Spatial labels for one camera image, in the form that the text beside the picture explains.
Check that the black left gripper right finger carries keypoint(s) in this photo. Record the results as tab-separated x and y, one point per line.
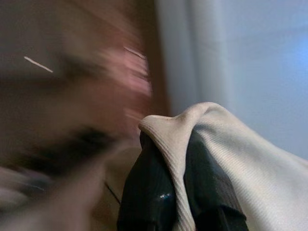
207	178

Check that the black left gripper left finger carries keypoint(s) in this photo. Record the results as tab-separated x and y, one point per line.
146	192

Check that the cream ribbed knit garment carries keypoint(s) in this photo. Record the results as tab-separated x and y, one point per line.
252	173

